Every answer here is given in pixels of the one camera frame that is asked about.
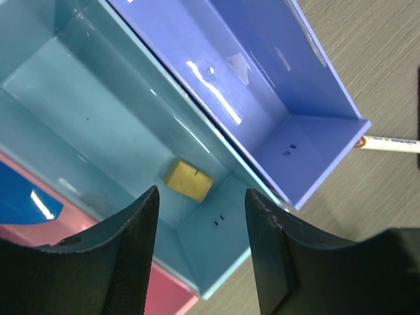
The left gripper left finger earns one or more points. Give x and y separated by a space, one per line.
104 269

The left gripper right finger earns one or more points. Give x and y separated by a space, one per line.
301 269

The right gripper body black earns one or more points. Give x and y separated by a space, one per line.
418 113

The pink bin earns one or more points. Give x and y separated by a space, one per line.
166 293

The white marker red cap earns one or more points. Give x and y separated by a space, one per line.
388 144

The blue pencil sharpener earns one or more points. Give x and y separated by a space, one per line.
22 202

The tan eraser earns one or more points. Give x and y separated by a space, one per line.
188 180

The purple bin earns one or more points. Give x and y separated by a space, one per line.
258 69

